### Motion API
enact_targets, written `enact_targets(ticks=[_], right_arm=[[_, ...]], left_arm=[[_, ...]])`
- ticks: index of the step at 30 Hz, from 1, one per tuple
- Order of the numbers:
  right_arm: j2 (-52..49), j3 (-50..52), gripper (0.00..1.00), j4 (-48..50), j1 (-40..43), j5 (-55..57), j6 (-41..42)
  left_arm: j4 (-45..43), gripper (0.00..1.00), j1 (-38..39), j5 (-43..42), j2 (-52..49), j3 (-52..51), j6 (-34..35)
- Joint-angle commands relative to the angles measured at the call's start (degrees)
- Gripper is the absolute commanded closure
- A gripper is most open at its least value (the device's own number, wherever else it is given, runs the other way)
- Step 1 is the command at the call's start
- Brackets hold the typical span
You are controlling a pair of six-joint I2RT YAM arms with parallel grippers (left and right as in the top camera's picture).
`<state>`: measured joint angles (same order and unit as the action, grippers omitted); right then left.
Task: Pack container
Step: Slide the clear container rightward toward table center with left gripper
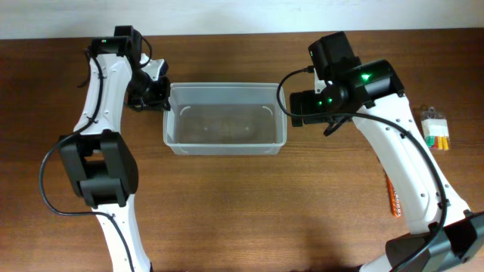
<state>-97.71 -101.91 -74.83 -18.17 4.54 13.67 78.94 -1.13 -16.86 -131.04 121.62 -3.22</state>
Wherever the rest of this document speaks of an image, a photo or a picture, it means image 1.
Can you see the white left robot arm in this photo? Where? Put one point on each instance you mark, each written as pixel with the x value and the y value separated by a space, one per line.
pixel 100 167

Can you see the orange bit holder strip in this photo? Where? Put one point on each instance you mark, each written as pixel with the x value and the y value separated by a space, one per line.
pixel 394 201

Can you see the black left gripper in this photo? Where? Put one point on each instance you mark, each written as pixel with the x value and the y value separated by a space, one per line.
pixel 159 101

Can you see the clear bag of wall plugs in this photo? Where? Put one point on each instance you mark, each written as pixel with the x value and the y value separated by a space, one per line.
pixel 435 129

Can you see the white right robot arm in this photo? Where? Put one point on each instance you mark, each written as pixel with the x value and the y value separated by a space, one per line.
pixel 443 232

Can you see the clear plastic container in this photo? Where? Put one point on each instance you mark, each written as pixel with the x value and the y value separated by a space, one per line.
pixel 224 118

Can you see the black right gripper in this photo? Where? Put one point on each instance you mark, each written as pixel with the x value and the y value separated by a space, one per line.
pixel 310 112

